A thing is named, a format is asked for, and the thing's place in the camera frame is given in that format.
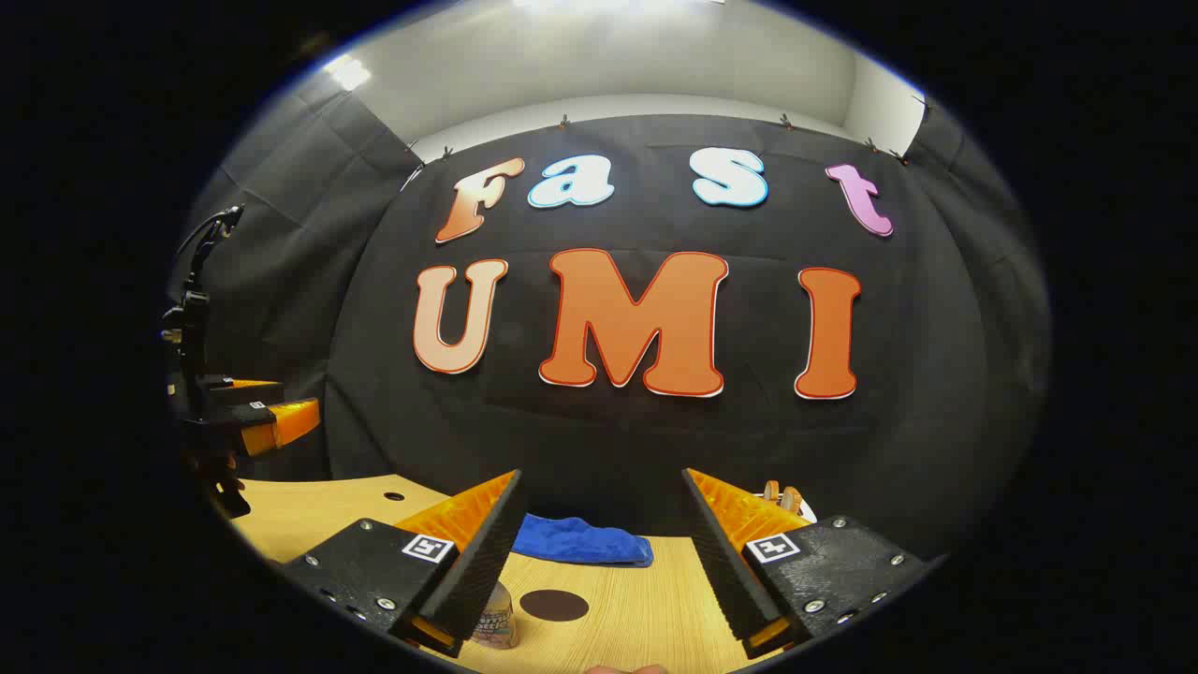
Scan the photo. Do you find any silver water bottle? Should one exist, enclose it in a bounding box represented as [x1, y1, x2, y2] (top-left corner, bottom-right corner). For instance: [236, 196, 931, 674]
[471, 580, 519, 650]

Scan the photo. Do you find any blue towel cloth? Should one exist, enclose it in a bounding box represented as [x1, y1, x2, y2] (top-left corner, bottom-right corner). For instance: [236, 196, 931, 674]
[512, 513, 654, 568]

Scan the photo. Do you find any white toaster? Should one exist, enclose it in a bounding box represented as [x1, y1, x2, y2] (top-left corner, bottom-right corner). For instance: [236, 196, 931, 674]
[753, 491, 819, 525]

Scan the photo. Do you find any ceiling light panel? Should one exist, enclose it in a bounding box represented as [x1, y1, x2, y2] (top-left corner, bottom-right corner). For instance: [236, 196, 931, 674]
[323, 54, 373, 92]

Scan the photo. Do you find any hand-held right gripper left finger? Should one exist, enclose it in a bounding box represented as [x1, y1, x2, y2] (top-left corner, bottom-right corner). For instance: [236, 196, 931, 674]
[279, 468, 527, 660]

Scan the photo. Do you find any dark round coaster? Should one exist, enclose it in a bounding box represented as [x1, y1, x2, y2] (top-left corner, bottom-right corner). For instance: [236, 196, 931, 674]
[519, 589, 591, 623]

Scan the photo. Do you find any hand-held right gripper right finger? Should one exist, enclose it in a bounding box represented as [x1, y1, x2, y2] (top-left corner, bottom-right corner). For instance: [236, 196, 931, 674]
[680, 466, 940, 661]

